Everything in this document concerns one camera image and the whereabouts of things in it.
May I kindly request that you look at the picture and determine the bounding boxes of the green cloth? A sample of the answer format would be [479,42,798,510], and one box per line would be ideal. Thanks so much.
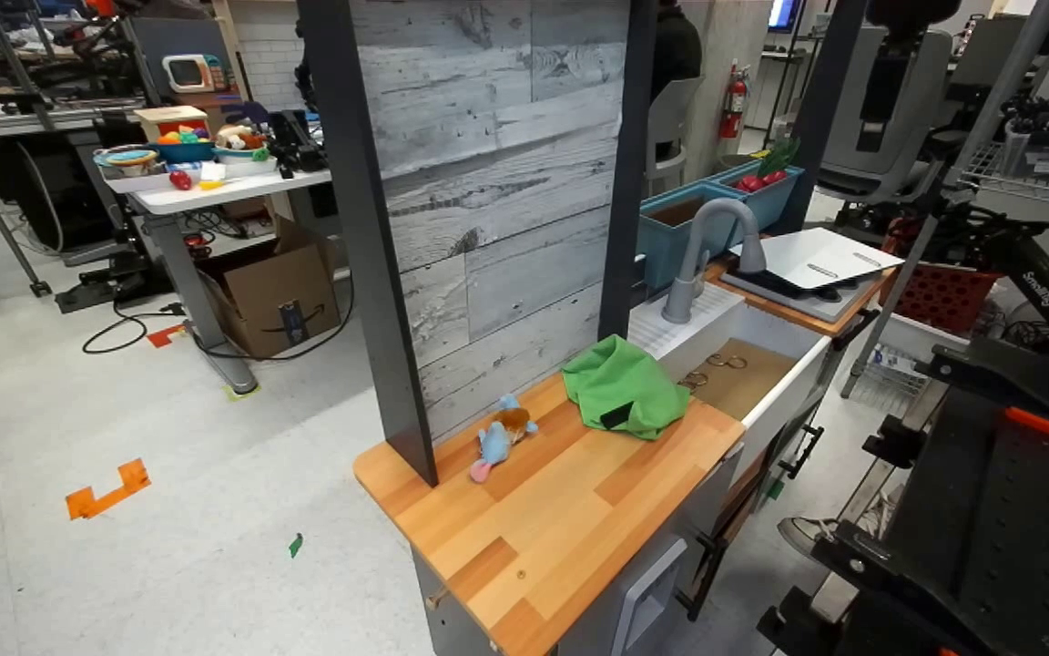
[557,335,697,446]

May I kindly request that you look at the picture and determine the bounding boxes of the red mesh basket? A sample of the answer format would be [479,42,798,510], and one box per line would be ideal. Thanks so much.
[901,259,1001,340]

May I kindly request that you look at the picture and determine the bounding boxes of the black vertical post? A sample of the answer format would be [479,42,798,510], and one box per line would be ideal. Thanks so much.
[595,0,663,341]
[784,0,874,234]
[294,0,442,487]

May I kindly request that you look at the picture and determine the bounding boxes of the red fire extinguisher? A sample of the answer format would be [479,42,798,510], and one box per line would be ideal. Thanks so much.
[716,58,755,158]

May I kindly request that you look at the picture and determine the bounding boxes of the wooden countertop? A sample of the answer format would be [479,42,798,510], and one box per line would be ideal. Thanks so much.
[354,259,903,656]

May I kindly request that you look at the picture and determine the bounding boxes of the teal plastic bin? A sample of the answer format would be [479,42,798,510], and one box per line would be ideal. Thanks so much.
[638,177,751,304]
[716,160,817,236]

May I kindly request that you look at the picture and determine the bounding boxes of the black cabinet handle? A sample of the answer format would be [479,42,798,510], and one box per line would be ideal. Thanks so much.
[774,418,825,485]

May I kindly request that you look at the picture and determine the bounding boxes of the grey wood backsplash panel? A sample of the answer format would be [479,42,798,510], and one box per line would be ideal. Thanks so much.
[347,0,631,449]

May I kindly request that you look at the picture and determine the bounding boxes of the blue bowl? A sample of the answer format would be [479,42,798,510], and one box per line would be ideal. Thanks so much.
[155,134,218,169]

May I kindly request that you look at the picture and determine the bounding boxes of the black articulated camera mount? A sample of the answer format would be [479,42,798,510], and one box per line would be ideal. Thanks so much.
[836,194,1049,368]

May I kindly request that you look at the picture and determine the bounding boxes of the cardboard box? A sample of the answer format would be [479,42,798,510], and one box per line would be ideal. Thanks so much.
[199,234,347,362]

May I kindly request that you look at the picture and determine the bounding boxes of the white table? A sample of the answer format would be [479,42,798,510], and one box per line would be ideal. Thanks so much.
[99,158,339,396]

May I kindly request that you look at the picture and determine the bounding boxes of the wooden toy box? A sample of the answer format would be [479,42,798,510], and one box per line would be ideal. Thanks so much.
[136,102,211,147]

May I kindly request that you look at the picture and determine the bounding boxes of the black floor cable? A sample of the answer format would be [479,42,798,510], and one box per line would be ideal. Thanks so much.
[78,304,190,362]

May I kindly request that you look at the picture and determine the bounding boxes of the white tray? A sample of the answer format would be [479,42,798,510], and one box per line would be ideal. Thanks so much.
[759,227,908,295]

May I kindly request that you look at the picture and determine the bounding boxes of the orange floor tape mark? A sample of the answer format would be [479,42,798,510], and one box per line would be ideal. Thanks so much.
[61,456,152,524]

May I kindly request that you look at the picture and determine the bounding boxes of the black perforated workbench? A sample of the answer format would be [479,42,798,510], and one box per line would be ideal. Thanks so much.
[878,333,1049,656]

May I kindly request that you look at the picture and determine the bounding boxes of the white sink basin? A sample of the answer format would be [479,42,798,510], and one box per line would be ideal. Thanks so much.
[626,281,836,466]

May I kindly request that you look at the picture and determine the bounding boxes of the black table gadget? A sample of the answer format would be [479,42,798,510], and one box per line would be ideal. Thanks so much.
[263,107,330,177]

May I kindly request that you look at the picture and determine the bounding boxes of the grey toy faucet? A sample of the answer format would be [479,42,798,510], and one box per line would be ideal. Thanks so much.
[660,194,773,327]

